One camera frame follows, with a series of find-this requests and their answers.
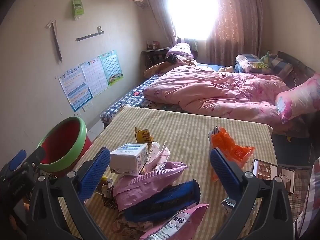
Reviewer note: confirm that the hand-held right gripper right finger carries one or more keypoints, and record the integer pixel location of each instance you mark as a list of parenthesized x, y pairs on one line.
[(225, 170)]

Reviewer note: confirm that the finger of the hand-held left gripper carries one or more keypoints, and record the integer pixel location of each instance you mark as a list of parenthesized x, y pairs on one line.
[(17, 158), (36, 155)]

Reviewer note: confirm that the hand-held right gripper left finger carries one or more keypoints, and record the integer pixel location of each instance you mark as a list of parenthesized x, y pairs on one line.
[(95, 172)]

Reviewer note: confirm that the red bin with green rim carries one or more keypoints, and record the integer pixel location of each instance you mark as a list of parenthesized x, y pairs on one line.
[(75, 152)]

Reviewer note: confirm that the silver blue wrapper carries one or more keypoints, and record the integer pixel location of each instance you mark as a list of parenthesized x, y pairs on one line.
[(228, 203)]

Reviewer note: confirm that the yellow snack wrapper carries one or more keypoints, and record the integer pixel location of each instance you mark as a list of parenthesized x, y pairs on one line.
[(144, 136)]

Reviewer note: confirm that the person's left hand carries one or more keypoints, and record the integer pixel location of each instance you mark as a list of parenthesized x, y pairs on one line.
[(26, 208)]

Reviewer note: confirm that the orange plastic wrapper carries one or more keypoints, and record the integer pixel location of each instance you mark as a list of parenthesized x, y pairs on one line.
[(230, 147)]

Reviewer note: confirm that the small brown white wrapper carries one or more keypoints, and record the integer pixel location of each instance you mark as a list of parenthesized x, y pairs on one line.
[(107, 195)]

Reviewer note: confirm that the white milk carton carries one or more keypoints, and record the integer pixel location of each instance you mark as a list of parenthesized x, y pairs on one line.
[(127, 158)]

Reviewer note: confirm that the smartphone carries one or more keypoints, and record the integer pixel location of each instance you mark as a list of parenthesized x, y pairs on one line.
[(272, 175)]

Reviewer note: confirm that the pink plastic bag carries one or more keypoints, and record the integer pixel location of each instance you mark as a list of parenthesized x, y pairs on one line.
[(150, 180)]

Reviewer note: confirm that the yellow striped tablecloth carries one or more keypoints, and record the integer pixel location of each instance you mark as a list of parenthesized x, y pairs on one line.
[(180, 130)]

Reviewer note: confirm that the white pink paper wrapper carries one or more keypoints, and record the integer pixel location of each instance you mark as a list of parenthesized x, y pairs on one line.
[(158, 153)]

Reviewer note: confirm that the dark blue wrapper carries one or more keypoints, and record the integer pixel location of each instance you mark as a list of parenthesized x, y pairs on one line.
[(162, 200)]

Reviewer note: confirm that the blue checked bedsheet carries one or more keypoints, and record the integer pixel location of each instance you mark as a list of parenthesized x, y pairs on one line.
[(130, 97)]

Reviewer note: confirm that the plaid cloth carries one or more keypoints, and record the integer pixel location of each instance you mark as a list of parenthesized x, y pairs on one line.
[(311, 197)]

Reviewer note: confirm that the white doll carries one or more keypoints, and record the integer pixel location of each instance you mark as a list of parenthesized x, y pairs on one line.
[(226, 69)]

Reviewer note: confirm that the pink floral pillow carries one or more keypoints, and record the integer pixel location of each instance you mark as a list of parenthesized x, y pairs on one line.
[(300, 97)]

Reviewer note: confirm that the blue checked pillow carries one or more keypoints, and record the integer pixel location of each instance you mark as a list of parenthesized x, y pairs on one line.
[(245, 62), (281, 65)]

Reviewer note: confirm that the green yellow book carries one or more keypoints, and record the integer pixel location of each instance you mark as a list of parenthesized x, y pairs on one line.
[(260, 66)]

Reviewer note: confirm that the green plush toy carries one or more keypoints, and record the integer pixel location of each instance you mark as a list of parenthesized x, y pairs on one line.
[(265, 58)]

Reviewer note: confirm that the tan plush pillow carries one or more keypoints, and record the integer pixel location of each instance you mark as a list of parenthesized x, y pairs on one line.
[(157, 69)]

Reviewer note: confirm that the black garment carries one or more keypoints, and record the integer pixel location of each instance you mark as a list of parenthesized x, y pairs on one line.
[(173, 58)]

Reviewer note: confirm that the rolled pink quilt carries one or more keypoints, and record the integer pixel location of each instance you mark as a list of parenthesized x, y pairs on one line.
[(181, 51)]

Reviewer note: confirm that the dark wooden nightstand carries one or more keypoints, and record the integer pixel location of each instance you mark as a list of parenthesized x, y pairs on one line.
[(152, 55)]

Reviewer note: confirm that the small boxes on nightstand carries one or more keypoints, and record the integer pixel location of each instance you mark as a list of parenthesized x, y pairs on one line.
[(152, 44)]

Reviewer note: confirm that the patterned brown curtain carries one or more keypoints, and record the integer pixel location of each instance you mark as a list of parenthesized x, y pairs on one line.
[(235, 17), (160, 12)]

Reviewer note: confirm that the bright window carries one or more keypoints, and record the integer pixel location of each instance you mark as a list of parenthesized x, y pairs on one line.
[(190, 7)]

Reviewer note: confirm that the white wall outlet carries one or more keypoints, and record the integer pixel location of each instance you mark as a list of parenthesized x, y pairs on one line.
[(87, 107)]

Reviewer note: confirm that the blue chart wall poster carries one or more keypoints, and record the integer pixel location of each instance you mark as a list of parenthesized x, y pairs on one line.
[(75, 90)]

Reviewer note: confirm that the white chart wall poster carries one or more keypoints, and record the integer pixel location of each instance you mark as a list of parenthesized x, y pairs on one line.
[(93, 76)]

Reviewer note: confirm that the green bordered wall poster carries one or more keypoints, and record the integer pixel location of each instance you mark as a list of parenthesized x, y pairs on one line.
[(112, 67)]

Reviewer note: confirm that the metal wall bracket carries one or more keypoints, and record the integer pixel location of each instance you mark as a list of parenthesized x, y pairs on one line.
[(56, 42)]

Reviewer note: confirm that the dark wall rail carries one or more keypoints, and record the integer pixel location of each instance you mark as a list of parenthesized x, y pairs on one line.
[(90, 35)]

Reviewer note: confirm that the green wall box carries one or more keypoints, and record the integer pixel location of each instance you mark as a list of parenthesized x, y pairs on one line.
[(78, 7)]

